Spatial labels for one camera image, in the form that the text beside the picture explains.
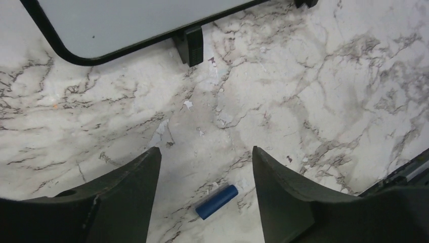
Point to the black framed small whiteboard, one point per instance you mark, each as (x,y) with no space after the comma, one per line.
(90,33)

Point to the blue marker cap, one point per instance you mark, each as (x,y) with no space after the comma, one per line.
(216,201)

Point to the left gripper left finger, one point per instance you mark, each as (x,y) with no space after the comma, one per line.
(115,207)

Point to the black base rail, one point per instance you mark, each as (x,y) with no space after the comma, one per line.
(413,173)

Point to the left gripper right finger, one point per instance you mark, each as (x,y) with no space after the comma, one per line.
(294,208)

